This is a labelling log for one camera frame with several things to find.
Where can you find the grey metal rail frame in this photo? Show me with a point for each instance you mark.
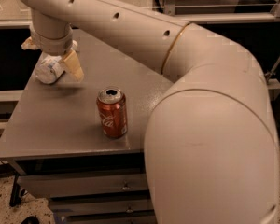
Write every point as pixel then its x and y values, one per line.
pixel 15 15

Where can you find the bottom grey drawer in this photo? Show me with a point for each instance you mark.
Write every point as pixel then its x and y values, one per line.
pixel 146 219

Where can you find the grey drawer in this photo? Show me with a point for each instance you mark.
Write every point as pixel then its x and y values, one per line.
pixel 118 206
pixel 146 219
pixel 59 186

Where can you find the middle grey drawer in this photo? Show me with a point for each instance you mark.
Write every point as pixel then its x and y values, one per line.
pixel 118 206

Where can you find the grey drawer cabinet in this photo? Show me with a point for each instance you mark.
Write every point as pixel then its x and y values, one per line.
pixel 56 129

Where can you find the clear plastic bottle white cap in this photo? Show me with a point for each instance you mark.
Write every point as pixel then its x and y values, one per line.
pixel 49 70

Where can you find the red coca-cola can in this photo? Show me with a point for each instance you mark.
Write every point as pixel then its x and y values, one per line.
pixel 111 103

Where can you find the top grey drawer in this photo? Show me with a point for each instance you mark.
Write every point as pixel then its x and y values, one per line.
pixel 59 186

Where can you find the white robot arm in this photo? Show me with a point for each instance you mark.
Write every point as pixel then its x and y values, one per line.
pixel 211 148

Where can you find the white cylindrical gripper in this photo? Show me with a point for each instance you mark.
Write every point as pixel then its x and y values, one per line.
pixel 51 45

